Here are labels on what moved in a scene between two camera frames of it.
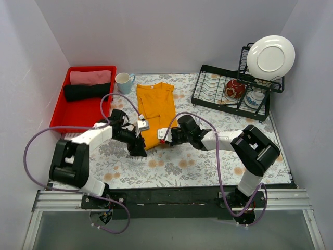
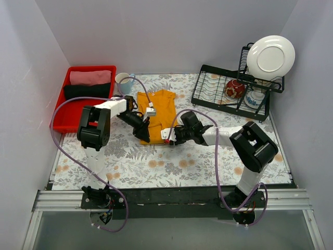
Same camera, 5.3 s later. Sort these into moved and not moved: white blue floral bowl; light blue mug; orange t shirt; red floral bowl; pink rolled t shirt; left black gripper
Moved: orange t shirt; left black gripper
Not moved: red floral bowl; light blue mug; pink rolled t shirt; white blue floral bowl
